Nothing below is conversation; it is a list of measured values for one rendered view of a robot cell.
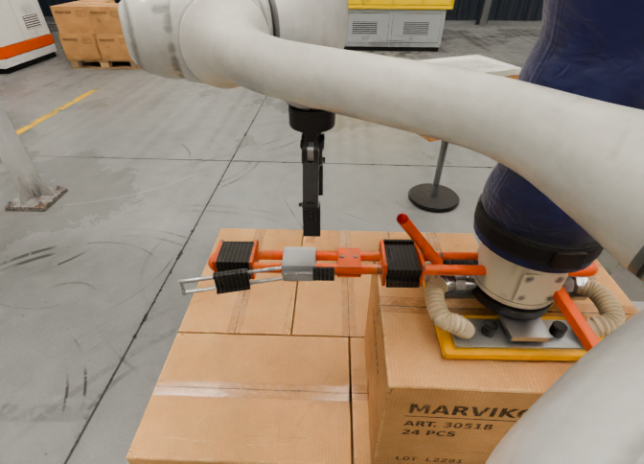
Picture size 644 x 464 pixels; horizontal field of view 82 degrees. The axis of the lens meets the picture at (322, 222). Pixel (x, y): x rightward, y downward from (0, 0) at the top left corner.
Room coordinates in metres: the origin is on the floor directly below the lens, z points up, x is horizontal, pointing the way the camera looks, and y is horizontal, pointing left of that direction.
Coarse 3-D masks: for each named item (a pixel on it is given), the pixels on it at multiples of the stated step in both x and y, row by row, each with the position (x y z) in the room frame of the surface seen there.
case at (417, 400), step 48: (384, 288) 0.64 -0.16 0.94; (384, 336) 0.49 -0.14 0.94; (432, 336) 0.49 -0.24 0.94; (384, 384) 0.41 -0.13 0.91; (432, 384) 0.39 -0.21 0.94; (480, 384) 0.39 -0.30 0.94; (528, 384) 0.39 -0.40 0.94; (384, 432) 0.38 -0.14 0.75; (432, 432) 0.38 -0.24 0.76; (480, 432) 0.37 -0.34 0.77
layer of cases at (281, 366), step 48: (240, 240) 1.31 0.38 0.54; (288, 240) 1.31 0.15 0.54; (336, 240) 1.31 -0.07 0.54; (432, 240) 1.31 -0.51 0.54; (288, 288) 1.02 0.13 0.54; (336, 288) 1.02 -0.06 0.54; (192, 336) 0.79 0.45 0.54; (240, 336) 0.79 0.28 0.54; (288, 336) 0.79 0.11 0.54; (336, 336) 0.79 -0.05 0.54; (192, 384) 0.61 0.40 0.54; (240, 384) 0.61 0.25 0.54; (288, 384) 0.61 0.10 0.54; (336, 384) 0.61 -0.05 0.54; (144, 432) 0.47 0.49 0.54; (192, 432) 0.47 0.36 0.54; (240, 432) 0.47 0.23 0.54; (288, 432) 0.47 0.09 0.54; (336, 432) 0.47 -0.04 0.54
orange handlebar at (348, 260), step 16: (272, 256) 0.60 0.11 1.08; (320, 256) 0.60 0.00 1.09; (336, 256) 0.59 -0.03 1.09; (352, 256) 0.58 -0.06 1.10; (368, 256) 0.59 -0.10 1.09; (448, 256) 0.59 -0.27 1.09; (464, 256) 0.59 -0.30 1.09; (272, 272) 0.56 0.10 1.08; (336, 272) 0.55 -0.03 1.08; (352, 272) 0.55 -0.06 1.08; (368, 272) 0.55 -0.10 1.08; (432, 272) 0.55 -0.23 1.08; (448, 272) 0.55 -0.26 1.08; (464, 272) 0.55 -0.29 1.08; (480, 272) 0.55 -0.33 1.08; (576, 272) 0.54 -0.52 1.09; (592, 272) 0.54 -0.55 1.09; (560, 304) 0.47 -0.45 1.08; (576, 320) 0.42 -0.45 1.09; (592, 336) 0.39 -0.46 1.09
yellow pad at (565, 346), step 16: (480, 320) 0.51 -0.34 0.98; (496, 320) 0.51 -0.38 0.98; (544, 320) 0.51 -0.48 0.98; (560, 320) 0.51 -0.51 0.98; (448, 336) 0.47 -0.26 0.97; (480, 336) 0.47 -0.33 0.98; (496, 336) 0.47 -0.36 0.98; (560, 336) 0.47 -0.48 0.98; (576, 336) 0.47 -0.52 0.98; (448, 352) 0.44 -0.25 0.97; (464, 352) 0.44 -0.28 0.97; (480, 352) 0.44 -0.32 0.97; (496, 352) 0.44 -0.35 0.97; (512, 352) 0.44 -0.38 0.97; (528, 352) 0.44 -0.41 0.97; (544, 352) 0.44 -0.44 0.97; (560, 352) 0.44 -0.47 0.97; (576, 352) 0.44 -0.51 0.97
